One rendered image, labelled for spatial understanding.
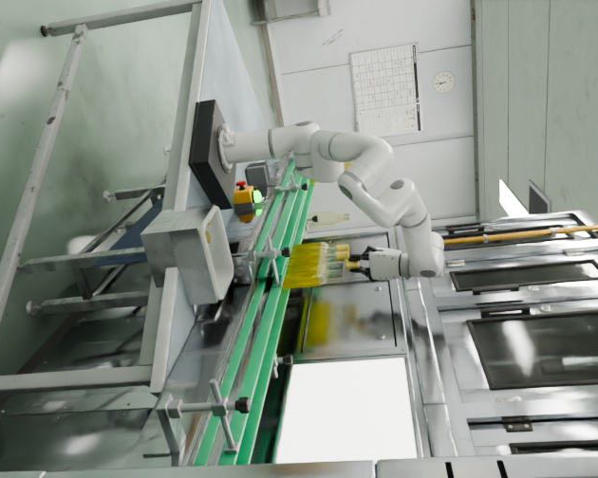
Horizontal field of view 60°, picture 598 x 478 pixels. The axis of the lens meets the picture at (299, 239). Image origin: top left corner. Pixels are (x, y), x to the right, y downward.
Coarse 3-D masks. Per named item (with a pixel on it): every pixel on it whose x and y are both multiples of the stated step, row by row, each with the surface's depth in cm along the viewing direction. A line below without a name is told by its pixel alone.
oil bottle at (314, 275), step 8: (288, 272) 168; (296, 272) 167; (304, 272) 166; (312, 272) 166; (320, 272) 165; (288, 280) 167; (296, 280) 167; (304, 280) 167; (312, 280) 167; (320, 280) 166
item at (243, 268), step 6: (246, 252) 156; (234, 258) 154; (240, 258) 154; (246, 258) 153; (234, 264) 155; (240, 264) 154; (246, 264) 154; (234, 270) 155; (240, 270) 155; (246, 270) 155; (252, 270) 157; (234, 276) 156; (240, 276) 156; (246, 276) 156; (252, 276) 156; (234, 282) 157; (240, 282) 157; (246, 282) 157; (252, 282) 157
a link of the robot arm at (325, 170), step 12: (324, 132) 149; (336, 132) 145; (312, 144) 151; (324, 144) 146; (312, 156) 152; (324, 156) 150; (300, 168) 162; (312, 168) 155; (324, 168) 151; (336, 168) 152; (324, 180) 153; (336, 180) 154
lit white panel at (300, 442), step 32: (320, 384) 138; (352, 384) 136; (384, 384) 134; (288, 416) 129; (320, 416) 127; (352, 416) 125; (384, 416) 123; (288, 448) 119; (320, 448) 118; (352, 448) 116; (384, 448) 115
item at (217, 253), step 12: (216, 216) 145; (204, 228) 131; (216, 228) 147; (204, 240) 131; (216, 240) 148; (216, 252) 150; (228, 252) 150; (216, 264) 151; (228, 264) 151; (216, 276) 150; (228, 276) 149; (216, 288) 136
